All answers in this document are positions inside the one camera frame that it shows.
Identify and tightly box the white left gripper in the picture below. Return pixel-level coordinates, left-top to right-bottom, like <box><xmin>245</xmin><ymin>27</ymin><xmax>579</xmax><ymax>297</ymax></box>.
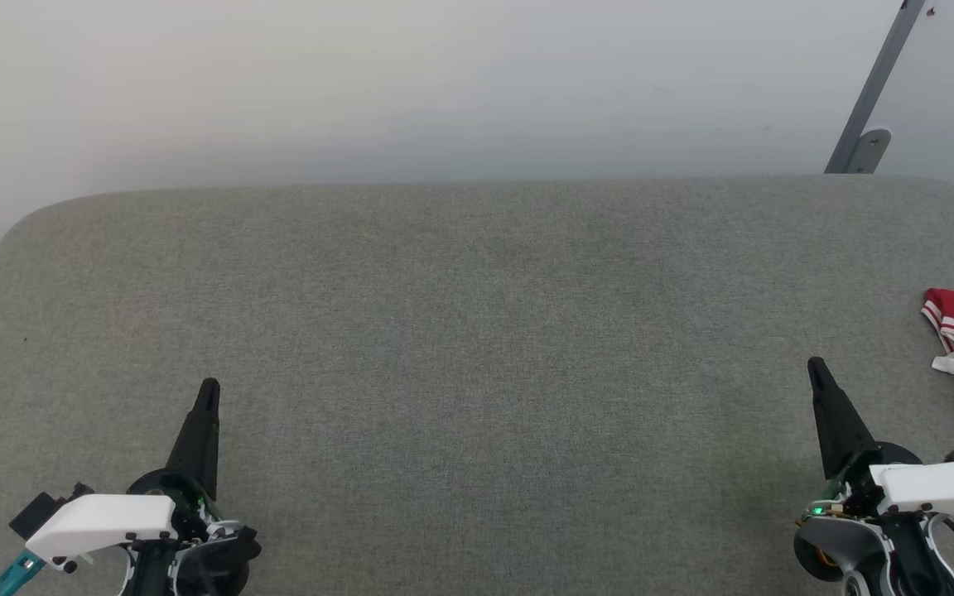
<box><xmin>26</xmin><ymin>378</ymin><xmax>263</xmax><ymax>596</ymax></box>

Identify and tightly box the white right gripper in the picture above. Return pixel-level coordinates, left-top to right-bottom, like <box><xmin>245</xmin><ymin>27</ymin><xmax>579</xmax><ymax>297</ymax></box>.
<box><xmin>800</xmin><ymin>358</ymin><xmax>954</xmax><ymax>531</ymax></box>

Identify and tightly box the grey metal pole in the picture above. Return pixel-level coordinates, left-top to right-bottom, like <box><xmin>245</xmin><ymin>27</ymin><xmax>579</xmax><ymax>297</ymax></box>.
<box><xmin>824</xmin><ymin>0</ymin><xmax>931</xmax><ymax>175</ymax></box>

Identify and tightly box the teal cable connector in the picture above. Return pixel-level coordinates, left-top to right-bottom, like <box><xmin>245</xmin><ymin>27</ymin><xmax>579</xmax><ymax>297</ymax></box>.
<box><xmin>0</xmin><ymin>550</ymin><xmax>47</xmax><ymax>596</ymax></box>

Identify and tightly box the grey metal bracket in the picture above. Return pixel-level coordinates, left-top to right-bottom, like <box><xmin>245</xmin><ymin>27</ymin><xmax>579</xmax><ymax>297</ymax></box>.
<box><xmin>846</xmin><ymin>128</ymin><xmax>892</xmax><ymax>175</ymax></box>

